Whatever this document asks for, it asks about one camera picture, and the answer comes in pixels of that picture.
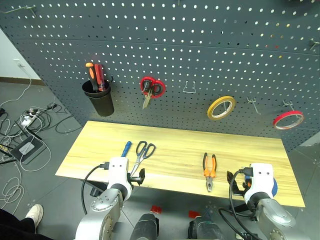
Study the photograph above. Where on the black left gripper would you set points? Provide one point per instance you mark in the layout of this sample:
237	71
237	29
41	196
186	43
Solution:
135	180

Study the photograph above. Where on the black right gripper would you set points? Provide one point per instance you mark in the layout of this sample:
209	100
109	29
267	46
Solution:
239	188

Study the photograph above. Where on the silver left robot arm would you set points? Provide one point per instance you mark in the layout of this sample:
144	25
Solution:
105	207

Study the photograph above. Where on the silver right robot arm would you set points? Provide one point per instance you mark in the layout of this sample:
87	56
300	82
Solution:
272	212

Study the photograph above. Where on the orange and black pliers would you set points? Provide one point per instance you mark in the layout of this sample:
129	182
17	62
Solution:
209	180

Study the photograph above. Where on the small red floor marker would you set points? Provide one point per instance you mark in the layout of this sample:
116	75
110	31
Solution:
194	214
156	209

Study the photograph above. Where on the blue tape roll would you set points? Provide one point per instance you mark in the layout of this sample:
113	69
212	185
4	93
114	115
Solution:
275	187

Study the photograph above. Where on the dark rounded shape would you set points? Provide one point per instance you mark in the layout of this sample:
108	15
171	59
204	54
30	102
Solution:
145	227
205	230

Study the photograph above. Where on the silver double prong hook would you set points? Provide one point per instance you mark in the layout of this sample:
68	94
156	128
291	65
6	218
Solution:
255	106

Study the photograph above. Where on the yellow tape roll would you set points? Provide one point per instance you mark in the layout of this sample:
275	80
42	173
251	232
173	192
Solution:
225	98

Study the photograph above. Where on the black plastic cup holder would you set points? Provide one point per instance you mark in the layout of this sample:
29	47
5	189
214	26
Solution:
102	105

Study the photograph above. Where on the red tape roll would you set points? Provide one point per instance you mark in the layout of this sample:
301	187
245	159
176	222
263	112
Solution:
287	114

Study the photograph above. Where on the small black pegboard hook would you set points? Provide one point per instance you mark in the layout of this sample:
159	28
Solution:
112	79

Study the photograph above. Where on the white shoe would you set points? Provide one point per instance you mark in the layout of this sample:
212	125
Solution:
35	213

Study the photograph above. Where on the flat black box with label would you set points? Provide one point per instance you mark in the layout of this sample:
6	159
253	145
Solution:
27	150

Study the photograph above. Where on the white power strip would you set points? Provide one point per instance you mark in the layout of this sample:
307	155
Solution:
27	120

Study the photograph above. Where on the dark grey perforated pegboard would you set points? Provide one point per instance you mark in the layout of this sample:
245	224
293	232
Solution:
175	50

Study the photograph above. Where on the black trouser leg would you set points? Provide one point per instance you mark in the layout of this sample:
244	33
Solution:
15	226

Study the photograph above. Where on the long silver pegboard hook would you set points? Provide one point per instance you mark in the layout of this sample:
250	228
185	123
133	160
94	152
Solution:
15	10

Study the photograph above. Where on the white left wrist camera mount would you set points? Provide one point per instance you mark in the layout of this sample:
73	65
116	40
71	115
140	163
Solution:
118	172

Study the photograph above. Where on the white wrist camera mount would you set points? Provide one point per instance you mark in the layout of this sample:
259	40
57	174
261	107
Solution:
261	180
118	172

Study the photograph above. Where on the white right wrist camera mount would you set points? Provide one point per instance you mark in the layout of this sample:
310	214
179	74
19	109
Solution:
261	180

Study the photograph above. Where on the black table frame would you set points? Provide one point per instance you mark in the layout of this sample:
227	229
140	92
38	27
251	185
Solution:
96	186

